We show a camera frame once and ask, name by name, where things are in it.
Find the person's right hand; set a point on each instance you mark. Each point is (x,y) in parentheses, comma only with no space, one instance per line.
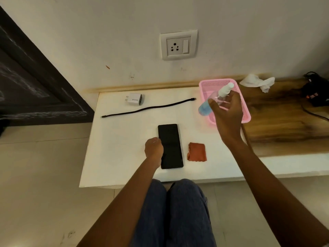
(227,120)

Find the person's left hand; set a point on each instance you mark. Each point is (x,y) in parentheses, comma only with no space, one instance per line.
(153,151)

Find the person's left fingers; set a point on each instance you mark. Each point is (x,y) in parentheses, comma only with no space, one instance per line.
(155,140)

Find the person's right thumb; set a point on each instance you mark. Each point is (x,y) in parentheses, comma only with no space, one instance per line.
(212,104)

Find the clear spray bottle blue liquid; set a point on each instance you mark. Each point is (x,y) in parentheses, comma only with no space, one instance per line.
(214,100)

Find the black smartphone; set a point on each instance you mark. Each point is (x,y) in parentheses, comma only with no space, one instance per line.
(170,146)

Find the person's left forearm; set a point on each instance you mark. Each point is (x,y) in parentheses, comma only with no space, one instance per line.
(120,205)

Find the person's right forearm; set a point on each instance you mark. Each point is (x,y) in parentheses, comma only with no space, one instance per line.
(277,198)

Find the pink plastic basket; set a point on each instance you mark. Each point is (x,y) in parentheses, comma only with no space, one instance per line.
(226,86)

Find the orange microfiber cloth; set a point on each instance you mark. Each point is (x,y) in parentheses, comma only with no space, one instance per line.
(197,152)

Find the white charger adapter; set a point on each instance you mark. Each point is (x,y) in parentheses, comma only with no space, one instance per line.
(134,99)

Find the crumpled white tissue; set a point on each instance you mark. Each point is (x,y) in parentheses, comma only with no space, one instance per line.
(257,81)

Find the person's blue jeans legs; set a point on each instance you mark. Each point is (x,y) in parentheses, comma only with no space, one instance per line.
(174,216)

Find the dark wooden door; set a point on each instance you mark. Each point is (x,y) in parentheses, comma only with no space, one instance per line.
(33,82)

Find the white wall socket plate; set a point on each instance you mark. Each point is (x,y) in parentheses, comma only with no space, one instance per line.
(179,45)

